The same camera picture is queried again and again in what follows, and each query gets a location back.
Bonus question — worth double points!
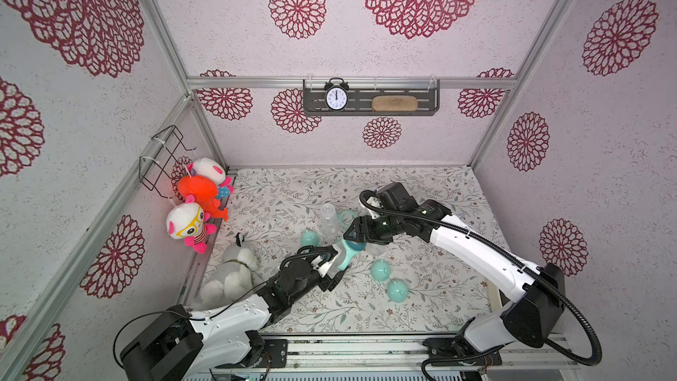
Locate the metal base rail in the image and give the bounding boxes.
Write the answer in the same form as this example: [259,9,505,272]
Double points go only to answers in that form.
[188,333,582,380]

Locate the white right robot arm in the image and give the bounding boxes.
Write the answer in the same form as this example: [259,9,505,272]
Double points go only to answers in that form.
[343,182,603,372]

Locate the clear baby bottle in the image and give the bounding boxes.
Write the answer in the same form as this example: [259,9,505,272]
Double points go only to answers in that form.
[317,249,350,279]
[319,203,340,243]

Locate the grey white husky plush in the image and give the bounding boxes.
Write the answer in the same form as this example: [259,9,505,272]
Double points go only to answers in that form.
[190,233,258,310]

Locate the black wire basket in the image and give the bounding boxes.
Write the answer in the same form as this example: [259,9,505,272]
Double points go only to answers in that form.
[138,125,196,199]

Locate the mint bottle handle ring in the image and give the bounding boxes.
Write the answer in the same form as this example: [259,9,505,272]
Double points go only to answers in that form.
[336,237,367,272]

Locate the black alarm clock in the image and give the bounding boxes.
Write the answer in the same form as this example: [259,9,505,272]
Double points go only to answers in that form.
[324,77,350,111]

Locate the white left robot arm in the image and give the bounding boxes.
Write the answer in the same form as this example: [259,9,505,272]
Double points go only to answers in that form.
[113,241,358,380]

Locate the grey wall shelf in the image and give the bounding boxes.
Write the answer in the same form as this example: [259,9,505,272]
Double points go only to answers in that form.
[301,79,440,117]

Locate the white plush yellow glasses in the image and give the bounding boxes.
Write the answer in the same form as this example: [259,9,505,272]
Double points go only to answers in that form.
[166,195,217,254]

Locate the red orange plush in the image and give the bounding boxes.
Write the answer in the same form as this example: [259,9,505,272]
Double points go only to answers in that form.
[177,175,228,220]

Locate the white pink plush upper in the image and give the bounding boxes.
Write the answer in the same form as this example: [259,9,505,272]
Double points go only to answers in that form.
[188,158,232,187]

